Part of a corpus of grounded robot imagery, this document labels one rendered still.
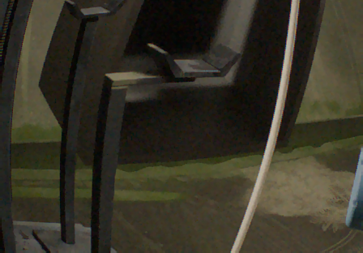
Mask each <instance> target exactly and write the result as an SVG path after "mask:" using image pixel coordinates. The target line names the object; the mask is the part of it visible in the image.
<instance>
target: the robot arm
mask: <svg viewBox="0 0 363 253"><path fill-rule="evenodd" d="M346 224H347V227H348V228H350V229H358V230H361V231H362V232H363V148H362V150H361V154H360V158H359V162H358V166H357V173H356V177H355V181H354V184H353V188H352V196H351V199H350V201H349V206H348V213H347V218H346Z"/></svg>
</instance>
